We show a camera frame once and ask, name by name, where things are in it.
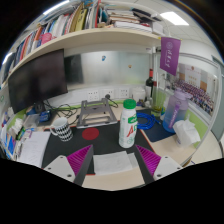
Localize dark wine bottle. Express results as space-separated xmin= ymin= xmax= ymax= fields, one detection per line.
xmin=145 ymin=68 xmax=155 ymax=99

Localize black white checkered mug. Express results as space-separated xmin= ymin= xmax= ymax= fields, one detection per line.
xmin=49 ymin=116 xmax=74 ymax=143

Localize black computer monitor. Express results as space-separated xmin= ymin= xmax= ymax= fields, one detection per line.
xmin=7 ymin=48 xmax=69 ymax=115

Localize white paper napkin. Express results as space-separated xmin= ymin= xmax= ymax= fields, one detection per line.
xmin=92 ymin=150 xmax=138 ymax=177

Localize wall shelf with books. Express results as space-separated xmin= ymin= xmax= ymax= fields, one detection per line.
xmin=1 ymin=0 xmax=166 ymax=84

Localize flat round red coaster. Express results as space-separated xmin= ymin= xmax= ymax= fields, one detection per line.
xmin=81 ymin=127 xmax=100 ymax=141

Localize small blue device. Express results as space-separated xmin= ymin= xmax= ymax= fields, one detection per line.
xmin=39 ymin=110 xmax=52 ymax=123

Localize black monitor cables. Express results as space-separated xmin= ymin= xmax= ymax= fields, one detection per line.
xmin=43 ymin=99 xmax=81 ymax=119

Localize black power plug cable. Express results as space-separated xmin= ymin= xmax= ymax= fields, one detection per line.
xmin=104 ymin=94 xmax=119 ymax=108

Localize purple pennant flag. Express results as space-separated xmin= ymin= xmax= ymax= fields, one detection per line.
xmin=159 ymin=36 xmax=182 ymax=77

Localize green drinking glass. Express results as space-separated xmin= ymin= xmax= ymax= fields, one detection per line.
xmin=151 ymin=88 xmax=167 ymax=118

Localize clear plastic box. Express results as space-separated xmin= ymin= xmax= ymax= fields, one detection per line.
xmin=23 ymin=113 xmax=41 ymax=129

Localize black desk mat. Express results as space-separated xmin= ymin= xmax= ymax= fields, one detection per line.
xmin=41 ymin=120 xmax=156 ymax=176

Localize white paper sheet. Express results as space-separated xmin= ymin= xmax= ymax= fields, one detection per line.
xmin=16 ymin=130 xmax=52 ymax=168

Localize white wall outlet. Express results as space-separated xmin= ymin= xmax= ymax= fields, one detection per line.
xmin=118 ymin=87 xmax=130 ymax=99
xmin=103 ymin=88 xmax=115 ymax=100
xmin=87 ymin=89 xmax=100 ymax=102

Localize white crumpled tissue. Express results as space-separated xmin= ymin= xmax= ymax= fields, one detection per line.
xmin=172 ymin=118 xmax=202 ymax=148

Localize white kettle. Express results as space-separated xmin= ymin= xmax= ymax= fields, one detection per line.
xmin=132 ymin=86 xmax=147 ymax=103

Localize group photo poster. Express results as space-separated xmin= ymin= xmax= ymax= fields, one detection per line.
xmin=173 ymin=63 xmax=216 ymax=116

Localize white drink bottle green cap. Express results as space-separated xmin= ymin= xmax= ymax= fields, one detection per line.
xmin=118 ymin=98 xmax=139 ymax=149

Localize purple translucent water jug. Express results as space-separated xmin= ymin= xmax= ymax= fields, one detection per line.
xmin=162 ymin=87 xmax=193 ymax=134

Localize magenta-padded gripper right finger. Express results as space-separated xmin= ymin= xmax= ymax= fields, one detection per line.
xmin=134 ymin=143 xmax=184 ymax=186

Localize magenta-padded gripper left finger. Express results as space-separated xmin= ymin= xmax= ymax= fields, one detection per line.
xmin=43 ymin=143 xmax=95 ymax=187

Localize dark blue mouse pad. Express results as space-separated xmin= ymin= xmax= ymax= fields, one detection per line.
xmin=141 ymin=108 xmax=176 ymax=143

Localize blue coiled cable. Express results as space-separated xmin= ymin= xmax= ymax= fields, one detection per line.
xmin=135 ymin=111 xmax=162 ymax=131

